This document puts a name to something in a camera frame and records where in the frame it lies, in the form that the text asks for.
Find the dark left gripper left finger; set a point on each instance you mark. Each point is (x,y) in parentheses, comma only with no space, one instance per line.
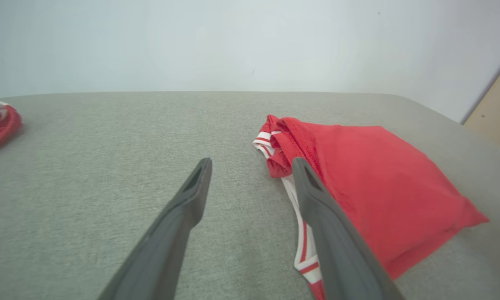
(166,246)

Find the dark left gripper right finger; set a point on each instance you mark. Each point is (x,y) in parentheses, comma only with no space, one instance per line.
(341,254)

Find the red basketball jersey white trim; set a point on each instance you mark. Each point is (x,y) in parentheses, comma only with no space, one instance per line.
(379,175)

